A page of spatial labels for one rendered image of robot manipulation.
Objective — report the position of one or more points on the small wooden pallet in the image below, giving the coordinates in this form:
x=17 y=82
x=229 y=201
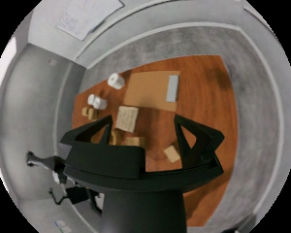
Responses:
x=125 y=118

